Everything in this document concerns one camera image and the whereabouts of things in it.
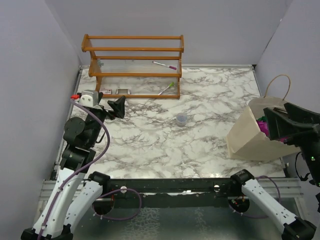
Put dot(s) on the small clear plastic cup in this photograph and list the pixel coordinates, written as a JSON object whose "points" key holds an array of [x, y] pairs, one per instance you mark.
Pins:
{"points": [[181, 119]]}

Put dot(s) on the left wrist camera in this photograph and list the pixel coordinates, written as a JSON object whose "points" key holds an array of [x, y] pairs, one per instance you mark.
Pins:
{"points": [[88, 98]]}

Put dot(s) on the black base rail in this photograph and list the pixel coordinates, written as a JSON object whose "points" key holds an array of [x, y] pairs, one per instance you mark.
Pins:
{"points": [[131, 193]]}

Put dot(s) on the purple snack bag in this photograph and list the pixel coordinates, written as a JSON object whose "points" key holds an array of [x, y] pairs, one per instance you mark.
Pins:
{"points": [[263, 126]]}

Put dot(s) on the beige paper bag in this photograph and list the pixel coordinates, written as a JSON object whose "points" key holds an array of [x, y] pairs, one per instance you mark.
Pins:
{"points": [[246, 141]]}

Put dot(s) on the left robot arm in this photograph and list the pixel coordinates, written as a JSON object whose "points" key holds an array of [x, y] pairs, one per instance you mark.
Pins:
{"points": [[64, 209]]}

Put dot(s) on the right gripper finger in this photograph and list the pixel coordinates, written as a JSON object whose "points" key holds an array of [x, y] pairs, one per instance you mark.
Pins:
{"points": [[275, 123], [301, 121]]}

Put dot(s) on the open small cardboard box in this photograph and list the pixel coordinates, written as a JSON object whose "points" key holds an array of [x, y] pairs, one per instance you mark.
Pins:
{"points": [[122, 91]]}

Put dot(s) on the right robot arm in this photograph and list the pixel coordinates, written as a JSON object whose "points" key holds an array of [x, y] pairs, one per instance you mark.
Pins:
{"points": [[289, 224]]}

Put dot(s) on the red white matchbox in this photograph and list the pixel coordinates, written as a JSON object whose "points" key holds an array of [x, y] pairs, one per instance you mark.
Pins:
{"points": [[106, 91]]}

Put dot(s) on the pink capped white marker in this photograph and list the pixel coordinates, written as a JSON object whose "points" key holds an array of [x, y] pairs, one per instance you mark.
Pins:
{"points": [[164, 65]]}

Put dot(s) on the wooden two-tier shelf rack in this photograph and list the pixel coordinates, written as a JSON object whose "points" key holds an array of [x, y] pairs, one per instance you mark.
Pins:
{"points": [[103, 66]]}

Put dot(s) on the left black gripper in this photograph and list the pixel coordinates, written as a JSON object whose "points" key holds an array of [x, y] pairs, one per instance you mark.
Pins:
{"points": [[119, 107]]}

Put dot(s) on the green capped white marker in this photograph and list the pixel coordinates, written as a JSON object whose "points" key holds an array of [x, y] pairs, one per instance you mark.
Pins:
{"points": [[169, 86]]}

